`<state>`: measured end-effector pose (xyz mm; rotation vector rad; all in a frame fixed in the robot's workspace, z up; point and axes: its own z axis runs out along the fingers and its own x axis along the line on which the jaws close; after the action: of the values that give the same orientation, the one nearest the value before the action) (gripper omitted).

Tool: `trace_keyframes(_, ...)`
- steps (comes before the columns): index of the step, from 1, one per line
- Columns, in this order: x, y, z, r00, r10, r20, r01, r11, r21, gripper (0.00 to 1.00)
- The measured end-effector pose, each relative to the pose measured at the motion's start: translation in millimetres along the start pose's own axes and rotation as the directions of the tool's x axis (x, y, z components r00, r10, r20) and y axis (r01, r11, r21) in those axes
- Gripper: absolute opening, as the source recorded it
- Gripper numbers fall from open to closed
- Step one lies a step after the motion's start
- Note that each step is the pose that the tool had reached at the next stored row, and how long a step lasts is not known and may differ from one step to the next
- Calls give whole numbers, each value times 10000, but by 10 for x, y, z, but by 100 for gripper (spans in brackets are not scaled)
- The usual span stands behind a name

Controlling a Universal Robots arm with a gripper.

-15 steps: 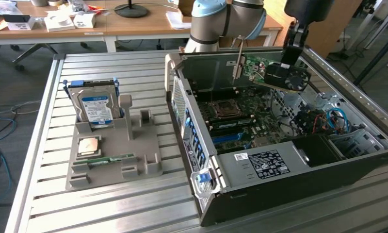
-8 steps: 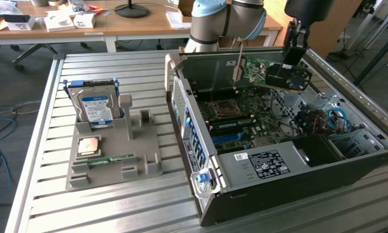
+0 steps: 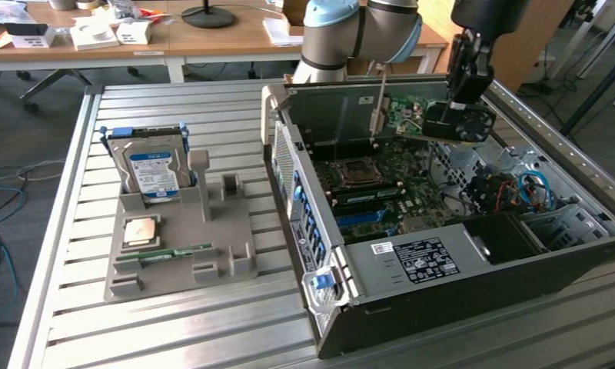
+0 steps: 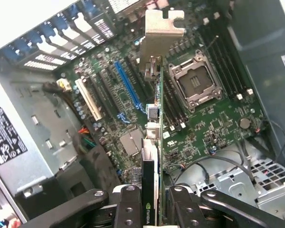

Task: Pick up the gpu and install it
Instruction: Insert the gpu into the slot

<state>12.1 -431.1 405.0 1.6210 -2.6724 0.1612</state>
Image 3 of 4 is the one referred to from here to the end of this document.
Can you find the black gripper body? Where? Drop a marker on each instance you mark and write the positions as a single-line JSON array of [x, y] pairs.
[[492, 13]]

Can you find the graphics card with black cooler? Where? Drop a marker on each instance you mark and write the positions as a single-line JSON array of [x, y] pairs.
[[404, 111]]

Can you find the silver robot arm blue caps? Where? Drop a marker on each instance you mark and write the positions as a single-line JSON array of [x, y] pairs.
[[332, 42]]

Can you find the wooden cabinet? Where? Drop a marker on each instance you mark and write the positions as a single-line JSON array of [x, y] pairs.
[[538, 50]]

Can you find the green motherboard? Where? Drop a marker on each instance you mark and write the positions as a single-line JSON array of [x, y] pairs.
[[415, 180]]

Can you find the CPU socket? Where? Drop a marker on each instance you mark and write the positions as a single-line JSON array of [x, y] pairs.
[[359, 173]]

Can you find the brown cardboard box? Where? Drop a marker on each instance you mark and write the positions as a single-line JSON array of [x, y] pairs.
[[292, 11]]

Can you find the white paper stack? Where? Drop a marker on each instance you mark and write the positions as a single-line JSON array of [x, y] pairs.
[[281, 36]]

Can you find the dark installed RAM stick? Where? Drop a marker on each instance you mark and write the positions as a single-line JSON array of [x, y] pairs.
[[368, 196]]

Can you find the blue expansion slot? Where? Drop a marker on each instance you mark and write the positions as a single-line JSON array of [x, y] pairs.
[[360, 221]]

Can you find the light wooden desk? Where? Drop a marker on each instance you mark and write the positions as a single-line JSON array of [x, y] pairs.
[[56, 54], [225, 38]]

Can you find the black round lamp base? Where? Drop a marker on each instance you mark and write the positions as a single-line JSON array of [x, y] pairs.
[[207, 19]]

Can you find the grey power supply unit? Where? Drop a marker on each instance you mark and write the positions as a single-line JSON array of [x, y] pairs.
[[389, 265]]

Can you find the open black PC case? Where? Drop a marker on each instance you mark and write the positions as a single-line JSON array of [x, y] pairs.
[[440, 307]]

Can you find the blue case latch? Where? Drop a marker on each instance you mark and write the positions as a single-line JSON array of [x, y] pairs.
[[321, 282]]

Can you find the small white labelled box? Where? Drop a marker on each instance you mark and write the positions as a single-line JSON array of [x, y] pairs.
[[133, 34]]

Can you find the hard disk with blue rails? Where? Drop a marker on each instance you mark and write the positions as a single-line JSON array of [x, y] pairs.
[[148, 165]]

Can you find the grey plastic parts rack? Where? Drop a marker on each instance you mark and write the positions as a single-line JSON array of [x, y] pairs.
[[184, 238]]

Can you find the white box with tape roll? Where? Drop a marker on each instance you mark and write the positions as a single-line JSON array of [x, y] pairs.
[[94, 38]]

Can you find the beige tape roll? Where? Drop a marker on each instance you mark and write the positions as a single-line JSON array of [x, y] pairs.
[[86, 4]]

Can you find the green RAM stick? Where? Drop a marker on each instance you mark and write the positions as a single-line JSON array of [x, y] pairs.
[[164, 253]]

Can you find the CPU chip with metal lid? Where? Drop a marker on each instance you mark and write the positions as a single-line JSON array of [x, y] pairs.
[[140, 231]]

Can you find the grey cup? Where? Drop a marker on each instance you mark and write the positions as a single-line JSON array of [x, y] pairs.
[[61, 4]]

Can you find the black chair base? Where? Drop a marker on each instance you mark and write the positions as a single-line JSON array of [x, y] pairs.
[[50, 78]]

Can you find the white box with black top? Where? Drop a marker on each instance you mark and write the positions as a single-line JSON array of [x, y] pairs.
[[30, 38]]

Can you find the clear plastic bag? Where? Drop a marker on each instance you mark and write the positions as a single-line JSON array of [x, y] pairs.
[[5, 11]]

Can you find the dark slanted metal post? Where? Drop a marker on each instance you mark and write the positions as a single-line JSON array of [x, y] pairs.
[[594, 86]]

